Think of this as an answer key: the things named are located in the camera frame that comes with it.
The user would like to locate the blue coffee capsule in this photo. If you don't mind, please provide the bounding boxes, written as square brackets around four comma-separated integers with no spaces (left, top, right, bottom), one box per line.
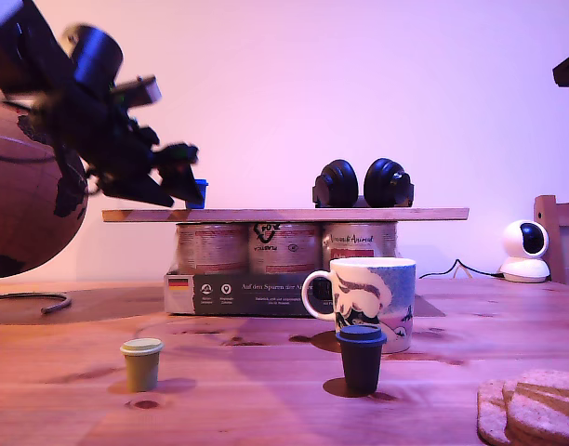
[185,178,210,210]

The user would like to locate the wooden shelf board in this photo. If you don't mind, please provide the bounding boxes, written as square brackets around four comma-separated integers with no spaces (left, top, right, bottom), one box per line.
[101,208,470,224]

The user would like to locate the pale green coffee capsule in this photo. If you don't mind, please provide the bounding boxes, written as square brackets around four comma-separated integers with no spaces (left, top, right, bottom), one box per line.
[119,337,165,393]

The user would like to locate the dark coffee capsule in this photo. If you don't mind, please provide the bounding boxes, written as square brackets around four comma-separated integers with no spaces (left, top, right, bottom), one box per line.
[335,324,388,397]

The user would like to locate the tin can with red label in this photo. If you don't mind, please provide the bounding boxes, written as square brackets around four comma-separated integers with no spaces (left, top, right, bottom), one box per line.
[246,223,323,276]
[175,223,249,276]
[321,223,399,273]

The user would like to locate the cork globe with dark continents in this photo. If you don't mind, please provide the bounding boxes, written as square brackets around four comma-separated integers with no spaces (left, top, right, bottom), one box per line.
[0,99,89,280]

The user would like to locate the dark printed cardboard tray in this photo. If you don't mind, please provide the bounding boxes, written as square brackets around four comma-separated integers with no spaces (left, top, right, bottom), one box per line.
[163,266,337,319]

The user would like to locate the wooden chair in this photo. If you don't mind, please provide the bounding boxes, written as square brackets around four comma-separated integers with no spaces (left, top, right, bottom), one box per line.
[534,195,569,287]

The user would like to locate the black headphones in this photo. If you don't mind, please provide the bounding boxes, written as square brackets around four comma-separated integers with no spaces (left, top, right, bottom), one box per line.
[311,158,415,209]

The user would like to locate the white mug with blue print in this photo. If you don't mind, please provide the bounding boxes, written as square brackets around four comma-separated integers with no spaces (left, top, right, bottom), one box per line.
[301,258,417,355]

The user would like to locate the round cork coaster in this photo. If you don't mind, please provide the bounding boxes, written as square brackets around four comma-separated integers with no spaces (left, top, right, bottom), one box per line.
[501,369,569,438]
[505,417,569,446]
[476,379,512,446]

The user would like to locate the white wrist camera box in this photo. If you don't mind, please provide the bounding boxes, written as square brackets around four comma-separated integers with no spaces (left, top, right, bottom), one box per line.
[112,74,163,109]

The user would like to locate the white security camera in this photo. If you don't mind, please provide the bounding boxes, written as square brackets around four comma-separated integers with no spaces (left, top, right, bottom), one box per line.
[496,219,550,284]

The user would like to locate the black camera cable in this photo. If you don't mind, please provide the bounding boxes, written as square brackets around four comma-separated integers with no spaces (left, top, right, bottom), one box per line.
[417,259,504,281]

